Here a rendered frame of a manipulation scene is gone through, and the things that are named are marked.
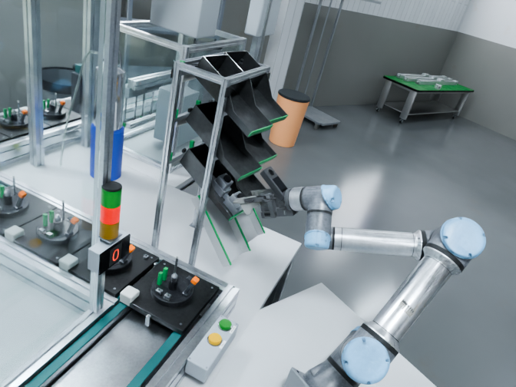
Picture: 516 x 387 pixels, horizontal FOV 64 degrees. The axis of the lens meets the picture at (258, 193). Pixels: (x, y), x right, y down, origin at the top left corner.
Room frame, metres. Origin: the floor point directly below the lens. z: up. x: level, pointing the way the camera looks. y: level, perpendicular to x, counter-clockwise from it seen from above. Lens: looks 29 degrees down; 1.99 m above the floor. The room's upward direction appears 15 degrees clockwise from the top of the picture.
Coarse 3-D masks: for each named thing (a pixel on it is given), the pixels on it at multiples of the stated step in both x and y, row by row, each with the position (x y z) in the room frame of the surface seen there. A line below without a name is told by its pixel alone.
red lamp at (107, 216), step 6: (102, 210) 0.87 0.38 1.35; (108, 210) 0.87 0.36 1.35; (114, 210) 0.87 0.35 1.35; (120, 210) 0.89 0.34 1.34; (102, 216) 0.87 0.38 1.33; (108, 216) 0.87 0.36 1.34; (114, 216) 0.87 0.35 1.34; (102, 222) 0.87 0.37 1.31; (108, 222) 0.87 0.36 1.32; (114, 222) 0.88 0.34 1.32
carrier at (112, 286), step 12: (132, 252) 1.18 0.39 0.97; (144, 252) 1.20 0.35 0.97; (120, 264) 1.08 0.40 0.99; (132, 264) 1.12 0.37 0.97; (144, 264) 1.13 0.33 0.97; (108, 276) 1.03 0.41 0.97; (120, 276) 1.05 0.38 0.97; (132, 276) 1.06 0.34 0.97; (108, 288) 0.98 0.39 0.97; (120, 288) 0.99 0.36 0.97
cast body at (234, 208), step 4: (236, 192) 1.28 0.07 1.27; (240, 192) 1.29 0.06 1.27; (224, 196) 1.29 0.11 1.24; (228, 196) 1.29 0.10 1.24; (232, 196) 1.26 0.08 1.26; (236, 196) 1.26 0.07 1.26; (240, 196) 1.26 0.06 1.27; (244, 196) 1.27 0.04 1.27; (224, 200) 1.27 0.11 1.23; (228, 200) 1.26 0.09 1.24; (232, 200) 1.25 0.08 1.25; (228, 204) 1.26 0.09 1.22; (232, 204) 1.25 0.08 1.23; (236, 204) 1.24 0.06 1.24; (228, 208) 1.26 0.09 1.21; (232, 208) 1.25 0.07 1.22; (236, 208) 1.25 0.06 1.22; (240, 208) 1.26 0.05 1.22; (232, 212) 1.25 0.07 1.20; (236, 212) 1.24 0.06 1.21
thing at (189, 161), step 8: (200, 144) 1.37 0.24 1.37; (192, 152) 1.31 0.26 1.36; (200, 152) 1.41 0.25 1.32; (208, 152) 1.43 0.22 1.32; (184, 160) 1.32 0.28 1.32; (192, 160) 1.30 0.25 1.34; (200, 160) 1.40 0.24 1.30; (216, 160) 1.41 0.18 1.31; (192, 168) 1.30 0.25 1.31; (200, 168) 1.28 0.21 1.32; (216, 168) 1.41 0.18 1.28; (224, 168) 1.39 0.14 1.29; (192, 176) 1.30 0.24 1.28; (200, 176) 1.28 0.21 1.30; (216, 176) 1.37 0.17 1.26; (232, 176) 1.37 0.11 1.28; (200, 184) 1.28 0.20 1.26; (232, 184) 1.37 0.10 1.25; (216, 192) 1.30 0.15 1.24; (232, 192) 1.35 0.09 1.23; (216, 200) 1.24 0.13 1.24; (224, 208) 1.23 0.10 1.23; (224, 216) 1.22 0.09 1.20; (232, 216) 1.24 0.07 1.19
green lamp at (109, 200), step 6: (102, 192) 0.87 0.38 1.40; (108, 192) 0.87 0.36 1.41; (114, 192) 0.87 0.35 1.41; (120, 192) 0.89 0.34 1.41; (102, 198) 0.87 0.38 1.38; (108, 198) 0.87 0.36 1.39; (114, 198) 0.87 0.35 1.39; (120, 198) 0.89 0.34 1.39; (102, 204) 0.87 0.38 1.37; (108, 204) 0.87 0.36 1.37; (114, 204) 0.87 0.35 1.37; (120, 204) 0.89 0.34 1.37
